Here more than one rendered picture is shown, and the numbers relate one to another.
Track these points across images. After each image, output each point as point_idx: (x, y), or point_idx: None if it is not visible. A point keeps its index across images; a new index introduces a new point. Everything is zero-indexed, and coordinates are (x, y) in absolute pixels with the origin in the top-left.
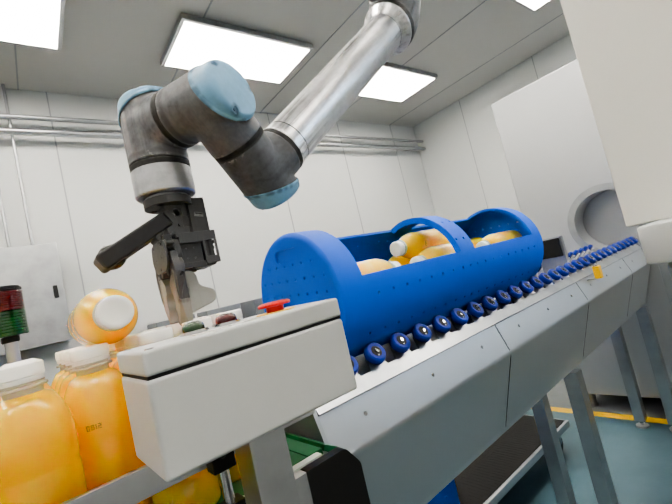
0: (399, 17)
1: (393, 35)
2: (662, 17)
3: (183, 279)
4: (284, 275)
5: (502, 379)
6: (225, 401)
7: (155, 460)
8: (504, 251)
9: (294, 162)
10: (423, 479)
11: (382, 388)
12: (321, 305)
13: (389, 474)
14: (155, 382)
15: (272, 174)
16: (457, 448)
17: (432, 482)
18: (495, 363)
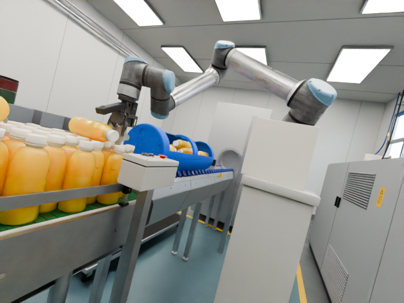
0: (217, 78)
1: (213, 82)
2: (267, 136)
3: (125, 130)
4: (141, 136)
5: (184, 196)
6: (154, 178)
7: (135, 185)
8: (203, 159)
9: (172, 109)
10: (153, 217)
11: None
12: (176, 162)
13: None
14: (146, 168)
15: (165, 110)
16: (164, 212)
17: (154, 219)
18: (186, 191)
